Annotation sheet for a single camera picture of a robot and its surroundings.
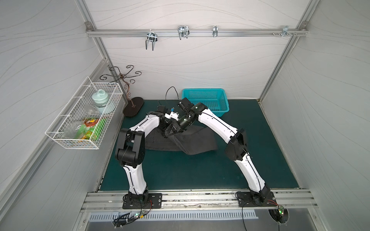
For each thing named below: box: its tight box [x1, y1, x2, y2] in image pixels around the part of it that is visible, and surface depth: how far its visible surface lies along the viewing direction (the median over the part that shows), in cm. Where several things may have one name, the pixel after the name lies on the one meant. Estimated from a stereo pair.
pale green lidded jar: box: [92, 89, 109, 108], surface depth 67 cm
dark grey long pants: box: [145, 125, 218, 155], surface depth 88 cm
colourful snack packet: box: [75, 117, 107, 141], surface depth 64 cm
